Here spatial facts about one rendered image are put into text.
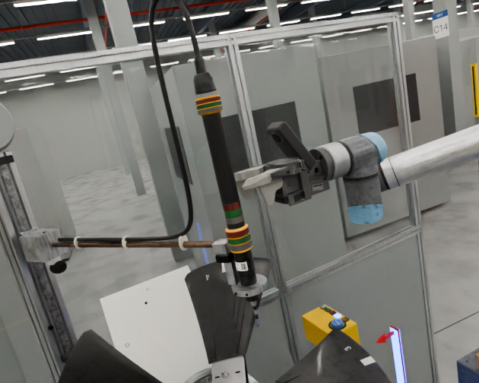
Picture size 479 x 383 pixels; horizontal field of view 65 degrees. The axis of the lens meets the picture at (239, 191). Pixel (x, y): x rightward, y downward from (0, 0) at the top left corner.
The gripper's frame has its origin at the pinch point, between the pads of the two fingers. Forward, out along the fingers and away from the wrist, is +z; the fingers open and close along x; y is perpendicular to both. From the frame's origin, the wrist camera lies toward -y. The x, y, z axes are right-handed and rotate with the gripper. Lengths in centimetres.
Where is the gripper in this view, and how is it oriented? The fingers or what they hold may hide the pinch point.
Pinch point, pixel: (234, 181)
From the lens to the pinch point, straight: 69.4
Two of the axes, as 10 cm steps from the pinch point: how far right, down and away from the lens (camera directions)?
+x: -4.4, -1.1, 8.9
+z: -8.8, 2.8, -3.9
